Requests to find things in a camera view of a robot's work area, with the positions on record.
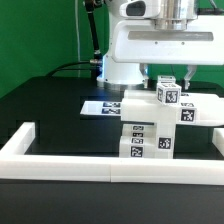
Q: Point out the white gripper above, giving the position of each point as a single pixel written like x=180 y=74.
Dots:
x=165 y=32

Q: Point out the white chair back frame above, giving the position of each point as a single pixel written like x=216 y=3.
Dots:
x=194 y=109

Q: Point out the white chair seat block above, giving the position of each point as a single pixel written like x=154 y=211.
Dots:
x=165 y=140

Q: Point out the white paper marker sheet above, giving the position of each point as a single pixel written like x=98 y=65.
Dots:
x=101 y=108

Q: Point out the white U-shaped fence frame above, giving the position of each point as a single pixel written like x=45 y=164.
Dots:
x=15 y=163

